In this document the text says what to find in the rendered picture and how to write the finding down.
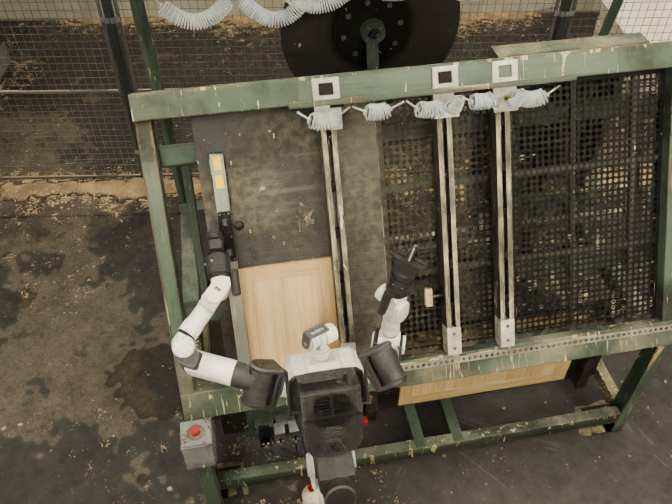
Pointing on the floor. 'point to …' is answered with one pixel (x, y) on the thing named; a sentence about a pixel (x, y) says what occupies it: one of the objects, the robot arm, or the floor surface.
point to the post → (210, 485)
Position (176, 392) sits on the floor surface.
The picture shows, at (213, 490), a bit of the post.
